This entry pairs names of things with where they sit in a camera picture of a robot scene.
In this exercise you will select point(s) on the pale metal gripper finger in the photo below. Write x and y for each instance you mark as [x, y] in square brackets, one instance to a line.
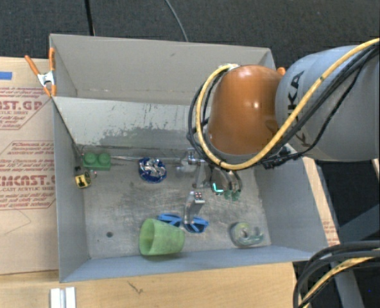
[191, 161]
[194, 207]

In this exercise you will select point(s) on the yellow and black tape measure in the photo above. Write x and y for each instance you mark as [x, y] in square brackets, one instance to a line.
[82, 180]

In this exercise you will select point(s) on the brown cardboard board, red print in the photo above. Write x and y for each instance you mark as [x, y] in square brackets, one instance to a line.
[23, 172]

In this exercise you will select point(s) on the green plastic cup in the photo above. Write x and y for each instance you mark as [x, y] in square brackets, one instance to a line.
[162, 237]

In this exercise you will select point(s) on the black cylinder on white bracket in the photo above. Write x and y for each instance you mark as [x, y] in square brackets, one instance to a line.
[275, 162]

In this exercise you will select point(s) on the blue and silver crumpled wrapper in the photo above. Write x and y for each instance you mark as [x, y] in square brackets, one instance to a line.
[152, 170]

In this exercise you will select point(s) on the grey-green tape dispenser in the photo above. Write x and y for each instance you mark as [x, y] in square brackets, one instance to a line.
[243, 234]

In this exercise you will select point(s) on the grey metal bin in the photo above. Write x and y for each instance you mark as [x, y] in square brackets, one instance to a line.
[129, 197]

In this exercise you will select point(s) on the blue sunglasses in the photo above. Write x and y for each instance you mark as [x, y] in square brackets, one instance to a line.
[170, 219]

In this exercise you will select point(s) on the green toy brick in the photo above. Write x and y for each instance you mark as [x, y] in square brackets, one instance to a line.
[96, 161]

